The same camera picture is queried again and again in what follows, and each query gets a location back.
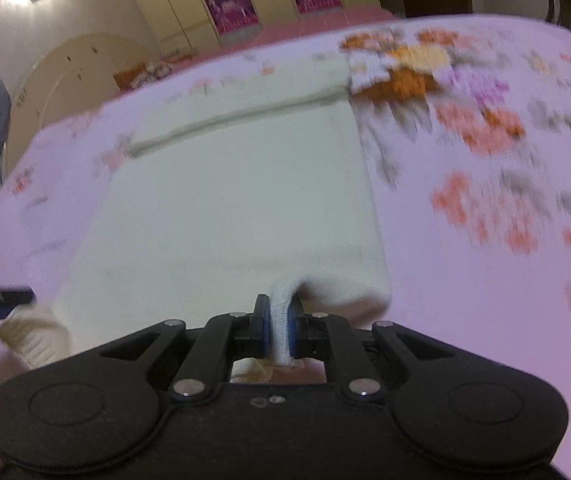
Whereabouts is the pale green cloth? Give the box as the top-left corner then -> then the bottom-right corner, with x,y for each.
0,54 -> 389,382

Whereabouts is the cream curved headboard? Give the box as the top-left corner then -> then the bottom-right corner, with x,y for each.
1,32 -> 159,176

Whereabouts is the pink floral bedsheet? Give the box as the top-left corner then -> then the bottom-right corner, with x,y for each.
0,15 -> 571,477

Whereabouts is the pink checked bedspread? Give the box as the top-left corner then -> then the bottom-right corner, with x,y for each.
163,6 -> 399,66

